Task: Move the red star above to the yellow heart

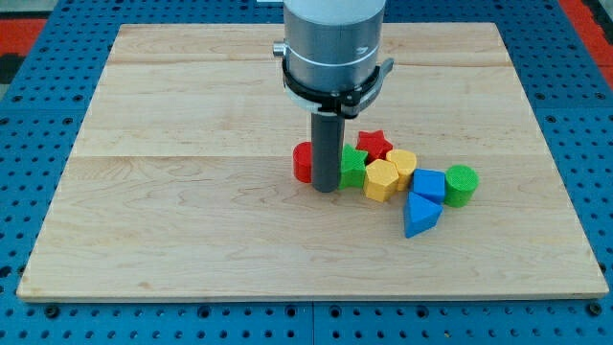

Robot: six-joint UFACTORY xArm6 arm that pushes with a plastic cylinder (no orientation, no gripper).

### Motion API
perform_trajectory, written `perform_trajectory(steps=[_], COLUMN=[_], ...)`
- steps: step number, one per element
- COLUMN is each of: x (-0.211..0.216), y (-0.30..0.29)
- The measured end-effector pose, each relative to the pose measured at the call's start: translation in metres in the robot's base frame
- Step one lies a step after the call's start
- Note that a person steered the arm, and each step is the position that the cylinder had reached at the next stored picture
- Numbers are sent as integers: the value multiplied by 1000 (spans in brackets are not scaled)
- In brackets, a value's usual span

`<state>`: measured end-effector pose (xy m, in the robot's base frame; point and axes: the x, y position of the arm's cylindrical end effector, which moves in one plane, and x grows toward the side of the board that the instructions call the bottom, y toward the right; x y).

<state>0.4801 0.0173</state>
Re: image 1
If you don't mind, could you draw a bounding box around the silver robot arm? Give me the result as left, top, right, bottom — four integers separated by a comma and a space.
284, 0, 386, 92

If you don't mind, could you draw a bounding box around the green star block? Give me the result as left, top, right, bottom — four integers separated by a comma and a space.
339, 144, 368, 189

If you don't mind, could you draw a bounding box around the red star block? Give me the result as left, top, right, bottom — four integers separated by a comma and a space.
355, 129, 394, 164

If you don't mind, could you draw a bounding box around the red cylinder block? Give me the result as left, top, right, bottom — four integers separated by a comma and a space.
292, 141, 312, 183

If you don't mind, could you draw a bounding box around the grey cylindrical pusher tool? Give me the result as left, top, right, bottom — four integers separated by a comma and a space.
311, 113, 345, 193

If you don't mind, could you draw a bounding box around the yellow hexagon block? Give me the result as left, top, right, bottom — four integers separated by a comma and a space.
363, 159, 399, 202

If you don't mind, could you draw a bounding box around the blue triangle block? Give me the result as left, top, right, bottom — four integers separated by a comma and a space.
403, 192, 443, 238

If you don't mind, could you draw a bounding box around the blue cube block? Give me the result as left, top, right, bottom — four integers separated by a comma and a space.
411, 169, 445, 204

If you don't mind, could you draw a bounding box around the wooden board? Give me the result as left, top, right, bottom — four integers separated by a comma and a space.
17, 23, 608, 303

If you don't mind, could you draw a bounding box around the green cylinder block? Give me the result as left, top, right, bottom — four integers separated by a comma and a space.
443, 165, 480, 208

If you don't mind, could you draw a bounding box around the black clamp ring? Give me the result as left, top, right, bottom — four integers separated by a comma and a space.
281, 57, 396, 120

